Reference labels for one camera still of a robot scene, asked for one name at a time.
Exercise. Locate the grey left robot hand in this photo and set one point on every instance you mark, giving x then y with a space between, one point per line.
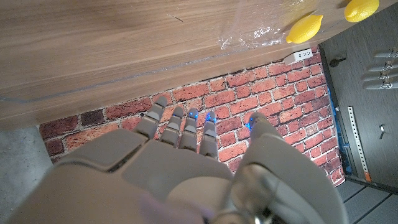
377 84

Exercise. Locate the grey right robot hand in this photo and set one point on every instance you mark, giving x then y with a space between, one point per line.
171 177

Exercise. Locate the clear plastic wrap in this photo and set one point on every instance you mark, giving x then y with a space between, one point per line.
258 34

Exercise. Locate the dark door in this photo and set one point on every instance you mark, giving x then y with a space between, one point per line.
367 102

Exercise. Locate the small metal latch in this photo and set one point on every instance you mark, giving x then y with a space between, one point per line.
381 130

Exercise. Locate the black door knob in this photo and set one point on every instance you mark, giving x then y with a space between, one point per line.
335 63

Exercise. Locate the yellow lemon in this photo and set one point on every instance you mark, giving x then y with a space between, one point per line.
360 11
304 28

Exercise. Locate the white power strip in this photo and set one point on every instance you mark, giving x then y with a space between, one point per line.
298 56

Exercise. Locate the red brick print backdrop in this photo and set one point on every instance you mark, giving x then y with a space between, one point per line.
264 93

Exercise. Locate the white perforated metal rail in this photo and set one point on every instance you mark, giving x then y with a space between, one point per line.
359 143

